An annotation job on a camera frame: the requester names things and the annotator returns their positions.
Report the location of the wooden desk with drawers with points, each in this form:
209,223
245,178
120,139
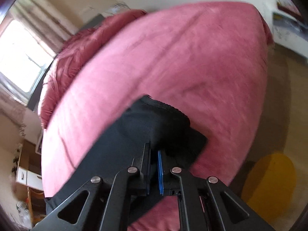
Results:
29,188

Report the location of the red quilted duvet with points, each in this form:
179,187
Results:
75,53

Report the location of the yellow round stool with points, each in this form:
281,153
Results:
269,186

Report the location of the window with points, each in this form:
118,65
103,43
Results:
23,58

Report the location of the black pants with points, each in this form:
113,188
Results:
99,194

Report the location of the pink bed sheet mattress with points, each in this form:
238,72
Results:
209,61

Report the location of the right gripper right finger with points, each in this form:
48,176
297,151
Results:
168,182

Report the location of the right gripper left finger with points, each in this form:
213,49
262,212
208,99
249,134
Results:
141,181

